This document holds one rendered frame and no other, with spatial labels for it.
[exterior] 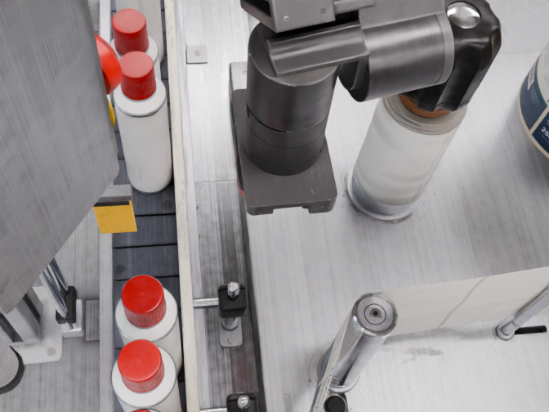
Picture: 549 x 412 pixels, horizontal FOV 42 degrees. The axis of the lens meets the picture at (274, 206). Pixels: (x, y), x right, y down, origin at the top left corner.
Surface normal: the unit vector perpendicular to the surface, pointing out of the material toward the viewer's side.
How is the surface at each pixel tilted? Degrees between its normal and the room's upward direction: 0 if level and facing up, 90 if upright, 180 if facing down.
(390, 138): 88
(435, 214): 0
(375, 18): 53
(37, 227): 90
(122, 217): 90
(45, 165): 90
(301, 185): 2
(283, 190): 2
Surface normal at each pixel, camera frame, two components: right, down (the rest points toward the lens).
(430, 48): 0.26, 0.23
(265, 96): -0.57, 0.71
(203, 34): 0.09, -0.46
